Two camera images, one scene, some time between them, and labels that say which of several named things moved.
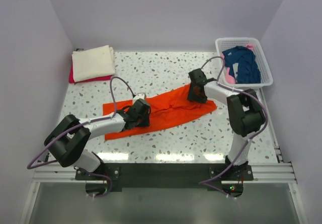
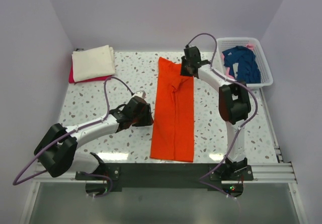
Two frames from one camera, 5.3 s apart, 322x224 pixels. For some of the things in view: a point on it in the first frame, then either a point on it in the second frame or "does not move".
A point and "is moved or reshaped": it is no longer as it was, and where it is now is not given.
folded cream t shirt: [93, 63] does not move
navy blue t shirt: [248, 70] does not move
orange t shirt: [167, 107] is moved or reshaped
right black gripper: [191, 96] → [182, 73]
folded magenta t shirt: [71, 79] does not move
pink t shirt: [229, 79] does not move
